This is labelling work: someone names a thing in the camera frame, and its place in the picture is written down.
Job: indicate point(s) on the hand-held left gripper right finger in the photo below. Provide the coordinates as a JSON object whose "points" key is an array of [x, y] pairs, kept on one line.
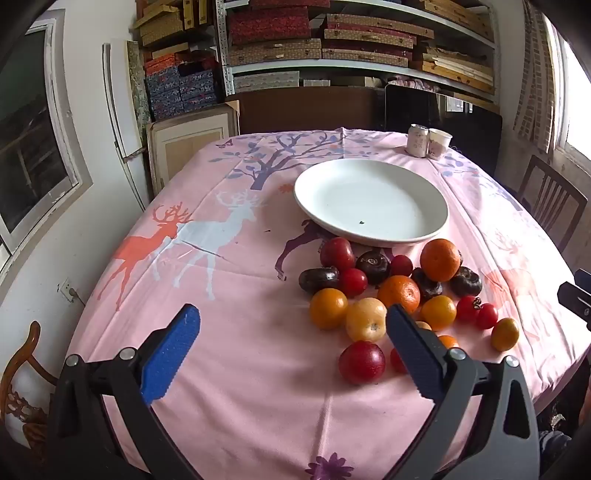
{"points": [[415, 357]]}

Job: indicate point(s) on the dark purple water chestnut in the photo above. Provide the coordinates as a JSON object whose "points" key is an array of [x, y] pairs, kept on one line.
{"points": [[466, 282], [317, 279], [427, 286], [373, 265]]}

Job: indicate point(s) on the red patterned box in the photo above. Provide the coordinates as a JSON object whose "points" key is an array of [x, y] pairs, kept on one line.
{"points": [[268, 25]]}

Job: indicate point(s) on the white framed window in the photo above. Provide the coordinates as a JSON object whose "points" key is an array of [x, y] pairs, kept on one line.
{"points": [[32, 138]]}

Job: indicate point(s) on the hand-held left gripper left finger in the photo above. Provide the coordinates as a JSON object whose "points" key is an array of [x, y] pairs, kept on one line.
{"points": [[171, 355]]}

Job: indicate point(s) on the blue patterned box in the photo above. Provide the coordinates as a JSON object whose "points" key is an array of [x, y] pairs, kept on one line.
{"points": [[162, 94], [197, 87]]}

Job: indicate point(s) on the smooth red plum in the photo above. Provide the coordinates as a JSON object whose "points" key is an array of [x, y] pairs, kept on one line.
{"points": [[338, 253]]}

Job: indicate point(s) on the beige framed panel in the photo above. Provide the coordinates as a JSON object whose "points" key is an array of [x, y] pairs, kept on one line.
{"points": [[189, 147]]}

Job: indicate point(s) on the carved wooden chair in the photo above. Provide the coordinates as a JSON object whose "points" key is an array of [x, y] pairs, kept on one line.
{"points": [[23, 406]]}

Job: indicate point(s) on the pink drink can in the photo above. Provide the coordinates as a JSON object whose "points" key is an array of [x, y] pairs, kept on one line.
{"points": [[417, 141]]}

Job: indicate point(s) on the dark striped cloth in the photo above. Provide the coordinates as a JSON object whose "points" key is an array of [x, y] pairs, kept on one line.
{"points": [[558, 450]]}

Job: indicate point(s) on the large orange tangerine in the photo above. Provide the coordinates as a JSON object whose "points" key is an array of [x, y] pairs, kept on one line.
{"points": [[441, 260]]}

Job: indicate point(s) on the white leaning board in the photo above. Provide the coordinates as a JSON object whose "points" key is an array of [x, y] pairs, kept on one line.
{"points": [[117, 120]]}

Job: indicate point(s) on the pink deer print tablecloth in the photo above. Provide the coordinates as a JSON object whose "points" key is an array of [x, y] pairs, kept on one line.
{"points": [[254, 277]]}

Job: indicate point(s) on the stack of wooden boxes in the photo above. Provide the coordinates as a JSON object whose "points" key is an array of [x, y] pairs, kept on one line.
{"points": [[457, 69]]}

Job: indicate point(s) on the small orange yellow tomato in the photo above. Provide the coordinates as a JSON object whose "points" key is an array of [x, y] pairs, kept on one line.
{"points": [[423, 326], [504, 334]]}

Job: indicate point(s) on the small orange tangerine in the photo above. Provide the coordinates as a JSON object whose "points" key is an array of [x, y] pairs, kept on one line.
{"points": [[448, 342]]}

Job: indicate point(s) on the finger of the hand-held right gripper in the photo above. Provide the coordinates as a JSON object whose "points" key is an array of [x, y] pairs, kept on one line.
{"points": [[577, 295]]}

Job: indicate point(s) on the white plate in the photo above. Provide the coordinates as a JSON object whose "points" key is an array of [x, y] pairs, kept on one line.
{"points": [[369, 203]]}

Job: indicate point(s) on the wall socket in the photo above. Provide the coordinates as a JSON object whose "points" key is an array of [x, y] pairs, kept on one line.
{"points": [[68, 290]]}

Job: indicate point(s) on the black flat panel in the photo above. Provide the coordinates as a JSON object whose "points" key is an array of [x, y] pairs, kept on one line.
{"points": [[443, 115]]}

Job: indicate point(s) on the checked beige curtain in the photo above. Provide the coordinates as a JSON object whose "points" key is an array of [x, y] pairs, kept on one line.
{"points": [[535, 78]]}

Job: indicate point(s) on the woven tan box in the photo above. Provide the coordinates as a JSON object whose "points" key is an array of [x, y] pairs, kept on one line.
{"points": [[274, 51]]}

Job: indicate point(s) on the brown board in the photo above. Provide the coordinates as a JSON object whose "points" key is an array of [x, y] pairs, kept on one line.
{"points": [[309, 110]]}

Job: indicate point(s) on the bright window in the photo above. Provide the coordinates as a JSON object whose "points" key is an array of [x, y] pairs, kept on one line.
{"points": [[575, 101]]}

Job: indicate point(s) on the dark wooden slatted chair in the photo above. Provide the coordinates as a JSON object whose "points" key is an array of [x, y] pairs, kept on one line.
{"points": [[551, 198]]}

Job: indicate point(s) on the white metal shelf rack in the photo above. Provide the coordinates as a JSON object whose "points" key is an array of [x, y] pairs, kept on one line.
{"points": [[369, 71]]}

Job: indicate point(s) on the stack of yellow boxes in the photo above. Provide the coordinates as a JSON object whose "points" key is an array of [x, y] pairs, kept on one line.
{"points": [[166, 21]]}

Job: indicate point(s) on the speckled red plum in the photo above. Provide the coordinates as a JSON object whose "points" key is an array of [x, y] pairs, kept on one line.
{"points": [[362, 362]]}

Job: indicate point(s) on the stack of woven flat boxes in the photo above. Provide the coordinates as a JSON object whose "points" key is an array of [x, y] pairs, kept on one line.
{"points": [[374, 41]]}

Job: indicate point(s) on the pale yellow plum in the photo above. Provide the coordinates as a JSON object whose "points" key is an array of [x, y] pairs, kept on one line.
{"points": [[366, 319]]}

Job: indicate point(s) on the white paper cup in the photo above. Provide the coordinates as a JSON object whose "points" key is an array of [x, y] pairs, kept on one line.
{"points": [[439, 143]]}

